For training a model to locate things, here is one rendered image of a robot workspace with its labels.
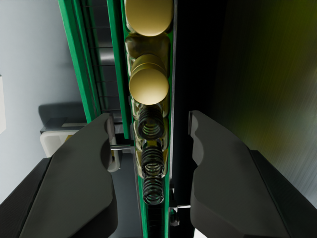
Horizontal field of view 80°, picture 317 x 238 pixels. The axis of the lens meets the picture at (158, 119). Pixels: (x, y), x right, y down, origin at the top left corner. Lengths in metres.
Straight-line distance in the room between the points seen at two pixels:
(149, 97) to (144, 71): 0.02
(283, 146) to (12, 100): 0.71
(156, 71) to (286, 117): 0.12
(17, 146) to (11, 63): 0.31
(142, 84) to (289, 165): 0.15
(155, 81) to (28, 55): 0.54
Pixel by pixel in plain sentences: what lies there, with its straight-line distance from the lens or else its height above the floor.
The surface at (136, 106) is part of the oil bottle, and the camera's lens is 0.25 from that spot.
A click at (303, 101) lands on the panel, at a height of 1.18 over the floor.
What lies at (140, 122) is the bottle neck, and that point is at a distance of 0.21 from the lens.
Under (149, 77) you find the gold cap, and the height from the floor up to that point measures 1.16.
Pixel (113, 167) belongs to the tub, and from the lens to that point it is 0.69.
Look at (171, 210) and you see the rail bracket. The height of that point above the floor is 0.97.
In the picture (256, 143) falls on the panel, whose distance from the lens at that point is 0.25.
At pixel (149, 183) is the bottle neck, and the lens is 0.29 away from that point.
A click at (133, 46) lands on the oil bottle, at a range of 0.23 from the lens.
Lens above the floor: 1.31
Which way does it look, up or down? 59 degrees down
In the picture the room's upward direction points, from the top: 174 degrees clockwise
